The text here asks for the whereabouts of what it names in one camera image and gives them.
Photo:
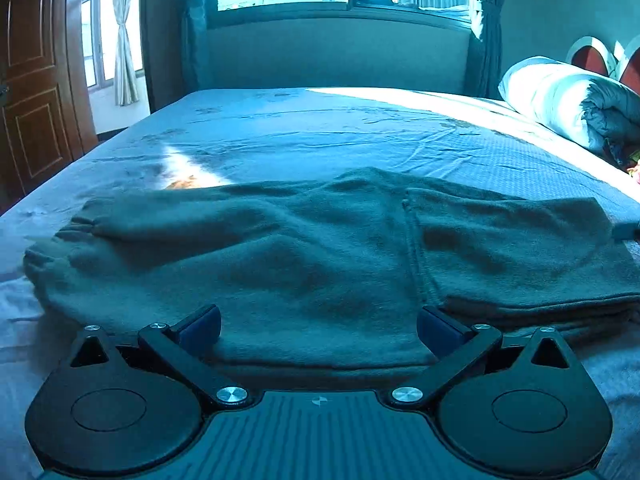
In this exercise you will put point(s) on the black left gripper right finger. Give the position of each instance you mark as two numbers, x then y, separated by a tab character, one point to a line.
459	350

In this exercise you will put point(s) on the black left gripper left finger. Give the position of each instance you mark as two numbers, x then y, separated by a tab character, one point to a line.
182	348

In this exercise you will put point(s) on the dark green fleece pants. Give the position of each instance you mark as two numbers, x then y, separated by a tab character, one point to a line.
321	282

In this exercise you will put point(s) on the light blue floral bed sheet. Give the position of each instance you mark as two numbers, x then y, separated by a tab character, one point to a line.
217	137

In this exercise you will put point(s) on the white sheer curtain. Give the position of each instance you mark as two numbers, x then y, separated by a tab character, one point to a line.
125	77

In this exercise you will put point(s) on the brown wooden panel door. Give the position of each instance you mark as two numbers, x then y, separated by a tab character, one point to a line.
46	119

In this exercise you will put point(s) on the rolled white blue quilt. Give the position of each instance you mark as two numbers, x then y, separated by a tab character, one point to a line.
591	110

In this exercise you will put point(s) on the dark teal right curtain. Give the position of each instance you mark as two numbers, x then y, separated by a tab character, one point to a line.
483	65

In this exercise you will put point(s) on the dark teal curtain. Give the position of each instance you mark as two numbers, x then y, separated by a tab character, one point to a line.
483	65
194	55

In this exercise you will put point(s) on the red white headboard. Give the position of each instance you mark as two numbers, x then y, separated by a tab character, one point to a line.
620	64

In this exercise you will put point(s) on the dark teal left curtain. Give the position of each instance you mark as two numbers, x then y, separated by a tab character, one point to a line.
194	55

